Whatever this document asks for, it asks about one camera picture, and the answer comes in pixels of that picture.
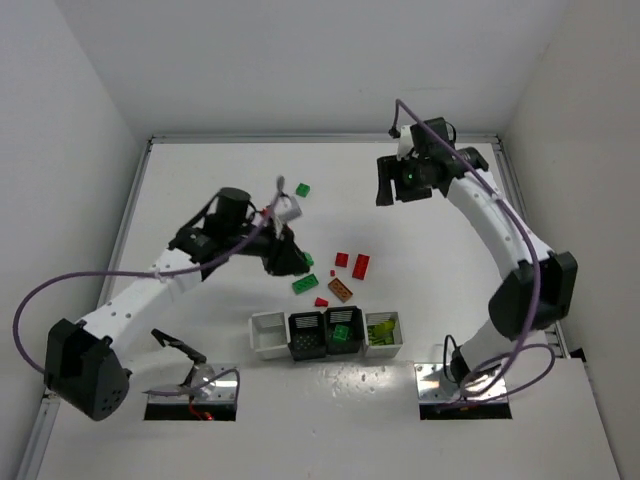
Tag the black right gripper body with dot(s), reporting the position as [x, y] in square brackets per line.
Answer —
[400, 179]

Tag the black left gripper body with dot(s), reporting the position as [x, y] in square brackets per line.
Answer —
[275, 248]

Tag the lime square lego brick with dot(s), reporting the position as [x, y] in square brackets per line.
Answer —
[382, 334]

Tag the green upside-down lego brick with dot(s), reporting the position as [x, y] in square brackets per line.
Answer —
[341, 333]

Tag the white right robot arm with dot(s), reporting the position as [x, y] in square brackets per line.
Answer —
[537, 283]

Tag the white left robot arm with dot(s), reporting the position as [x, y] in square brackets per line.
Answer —
[83, 358]

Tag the green long lego brick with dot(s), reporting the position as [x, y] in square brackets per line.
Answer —
[304, 284]

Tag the red slope lego piece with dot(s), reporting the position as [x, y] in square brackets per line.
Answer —
[321, 302]

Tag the red square lego brick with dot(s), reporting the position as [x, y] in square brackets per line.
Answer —
[341, 259]

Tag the red rectangular lego brick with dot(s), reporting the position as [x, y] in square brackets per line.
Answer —
[361, 266]

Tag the black bin left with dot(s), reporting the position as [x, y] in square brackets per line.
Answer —
[307, 332]

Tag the black bin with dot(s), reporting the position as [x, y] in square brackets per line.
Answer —
[350, 316]
[307, 332]

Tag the green small lego brick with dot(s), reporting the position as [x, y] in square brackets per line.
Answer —
[302, 190]

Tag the white bin far left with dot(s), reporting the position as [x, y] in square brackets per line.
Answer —
[269, 335]

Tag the white bin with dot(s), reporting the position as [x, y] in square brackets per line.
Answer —
[269, 335]
[388, 351]

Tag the black bin right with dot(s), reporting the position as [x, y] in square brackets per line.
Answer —
[350, 316]

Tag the white bin far right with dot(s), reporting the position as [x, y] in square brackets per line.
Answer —
[388, 351]

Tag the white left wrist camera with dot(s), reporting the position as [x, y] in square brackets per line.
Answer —
[287, 209]

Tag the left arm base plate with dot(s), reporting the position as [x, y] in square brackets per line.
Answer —
[209, 383]

